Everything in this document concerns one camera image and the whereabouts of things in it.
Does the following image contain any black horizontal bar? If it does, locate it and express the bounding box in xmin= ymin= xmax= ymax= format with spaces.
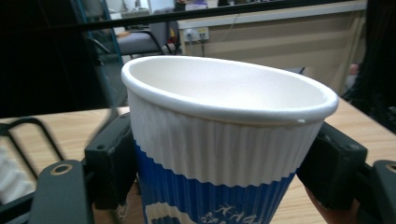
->
xmin=52 ymin=0 xmax=356 ymax=33

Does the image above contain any grey office chair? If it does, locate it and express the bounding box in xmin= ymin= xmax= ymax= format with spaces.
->
xmin=88 ymin=21 xmax=181 ymax=60

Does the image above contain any dark curtain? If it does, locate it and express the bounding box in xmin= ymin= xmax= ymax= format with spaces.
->
xmin=0 ymin=0 xmax=127 ymax=119
xmin=341 ymin=0 xmax=396 ymax=134

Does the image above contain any white cloth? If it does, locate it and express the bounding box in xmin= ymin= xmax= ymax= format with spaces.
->
xmin=0 ymin=145 xmax=36 ymax=205

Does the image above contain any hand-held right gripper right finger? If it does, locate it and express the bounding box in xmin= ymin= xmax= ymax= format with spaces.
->
xmin=296 ymin=120 xmax=369 ymax=211

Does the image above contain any white and blue paper cup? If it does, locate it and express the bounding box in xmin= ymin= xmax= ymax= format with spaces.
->
xmin=120 ymin=55 xmax=340 ymax=224

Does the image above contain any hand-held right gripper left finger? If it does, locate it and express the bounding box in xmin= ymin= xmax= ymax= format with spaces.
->
xmin=84 ymin=112 xmax=138 ymax=211

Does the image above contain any black wire rack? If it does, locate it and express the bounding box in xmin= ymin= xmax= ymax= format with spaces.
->
xmin=0 ymin=116 xmax=66 ymax=181

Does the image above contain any blue metal pole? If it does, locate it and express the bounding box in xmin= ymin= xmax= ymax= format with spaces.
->
xmin=70 ymin=0 xmax=123 ymax=65

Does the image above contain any beige partition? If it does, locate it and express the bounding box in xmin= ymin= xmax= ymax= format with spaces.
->
xmin=177 ymin=0 xmax=368 ymax=95

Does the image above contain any white wall socket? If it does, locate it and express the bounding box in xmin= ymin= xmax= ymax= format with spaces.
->
xmin=182 ymin=26 xmax=210 ymax=43

